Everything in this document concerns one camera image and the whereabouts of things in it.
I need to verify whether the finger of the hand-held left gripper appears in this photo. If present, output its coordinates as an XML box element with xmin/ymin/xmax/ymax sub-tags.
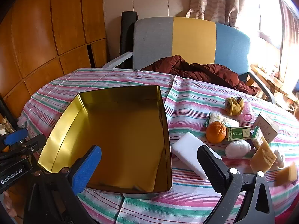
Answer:
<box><xmin>21</xmin><ymin>134</ymin><xmax>47</xmax><ymax>155</ymax></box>
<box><xmin>3</xmin><ymin>128</ymin><xmax>29</xmax><ymax>145</ymax></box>

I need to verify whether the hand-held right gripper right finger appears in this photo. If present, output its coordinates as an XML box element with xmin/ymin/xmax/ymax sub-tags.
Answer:
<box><xmin>197</xmin><ymin>145</ymin><xmax>276</xmax><ymax>224</ymax></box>

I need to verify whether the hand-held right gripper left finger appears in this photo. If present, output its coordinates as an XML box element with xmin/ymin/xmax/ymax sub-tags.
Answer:
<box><xmin>23</xmin><ymin>145</ymin><xmax>102</xmax><ymax>224</ymax></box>

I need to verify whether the white foam block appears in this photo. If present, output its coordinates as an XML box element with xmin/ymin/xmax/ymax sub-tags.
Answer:
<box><xmin>172</xmin><ymin>132</ymin><xmax>222</xmax><ymax>181</ymax></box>

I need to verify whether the orange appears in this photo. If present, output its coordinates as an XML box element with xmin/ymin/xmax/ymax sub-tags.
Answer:
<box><xmin>206</xmin><ymin>121</ymin><xmax>227</xmax><ymax>143</ymax></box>

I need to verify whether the green tea packet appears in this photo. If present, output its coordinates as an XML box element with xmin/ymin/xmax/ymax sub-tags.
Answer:
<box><xmin>226</xmin><ymin>126</ymin><xmax>251</xmax><ymax>141</ymax></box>

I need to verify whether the gold tin box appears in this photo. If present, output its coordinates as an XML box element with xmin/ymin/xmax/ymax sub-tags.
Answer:
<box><xmin>37</xmin><ymin>85</ymin><xmax>173</xmax><ymax>200</ymax></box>

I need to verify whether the yellow sponge cake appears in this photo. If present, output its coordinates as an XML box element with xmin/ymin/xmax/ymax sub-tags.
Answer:
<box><xmin>249</xmin><ymin>140</ymin><xmax>277</xmax><ymax>173</ymax></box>
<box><xmin>274</xmin><ymin>162</ymin><xmax>298</xmax><ymax>187</ymax></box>

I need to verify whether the yellow sock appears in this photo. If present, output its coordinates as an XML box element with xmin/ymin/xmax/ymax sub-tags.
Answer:
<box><xmin>225</xmin><ymin>97</ymin><xmax>244</xmax><ymax>116</ymax></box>

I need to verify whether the pink hair roller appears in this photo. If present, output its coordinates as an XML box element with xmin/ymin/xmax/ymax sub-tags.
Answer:
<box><xmin>243</xmin><ymin>101</ymin><xmax>254</xmax><ymax>122</ymax></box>

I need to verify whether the beige carton box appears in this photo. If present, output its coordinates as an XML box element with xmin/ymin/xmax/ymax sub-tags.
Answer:
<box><xmin>252</xmin><ymin>110</ymin><xmax>280</xmax><ymax>144</ymax></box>

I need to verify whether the striped tablecloth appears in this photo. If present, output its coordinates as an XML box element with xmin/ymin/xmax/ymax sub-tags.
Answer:
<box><xmin>20</xmin><ymin>68</ymin><xmax>299</xmax><ymax>224</ymax></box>

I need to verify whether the maroon quilted jacket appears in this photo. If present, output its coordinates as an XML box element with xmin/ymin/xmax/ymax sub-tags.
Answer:
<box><xmin>140</xmin><ymin>55</ymin><xmax>260</xmax><ymax>96</ymax></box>

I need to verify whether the wooden side table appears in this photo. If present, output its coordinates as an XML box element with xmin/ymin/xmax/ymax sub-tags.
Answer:
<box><xmin>250</xmin><ymin>64</ymin><xmax>299</xmax><ymax>112</ymax></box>

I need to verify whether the wooden wardrobe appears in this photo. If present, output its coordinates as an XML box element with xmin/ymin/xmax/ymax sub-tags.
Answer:
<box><xmin>0</xmin><ymin>0</ymin><xmax>108</xmax><ymax>122</ymax></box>

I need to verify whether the grey yellow blue chair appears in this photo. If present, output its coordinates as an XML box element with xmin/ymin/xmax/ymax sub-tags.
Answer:
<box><xmin>103</xmin><ymin>16</ymin><xmax>277</xmax><ymax>105</ymax></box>

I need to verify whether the black rolled mat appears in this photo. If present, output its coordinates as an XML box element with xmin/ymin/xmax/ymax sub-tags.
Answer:
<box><xmin>120</xmin><ymin>10</ymin><xmax>138</xmax><ymax>69</ymax></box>

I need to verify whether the beige patterned curtain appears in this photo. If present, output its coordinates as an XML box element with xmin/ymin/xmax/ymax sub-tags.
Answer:
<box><xmin>278</xmin><ymin>0</ymin><xmax>299</xmax><ymax>94</ymax></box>
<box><xmin>186</xmin><ymin>0</ymin><xmax>247</xmax><ymax>27</ymax></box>

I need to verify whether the window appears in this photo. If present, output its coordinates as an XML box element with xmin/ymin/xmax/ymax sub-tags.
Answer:
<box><xmin>243</xmin><ymin>0</ymin><xmax>284</xmax><ymax>49</ymax></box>

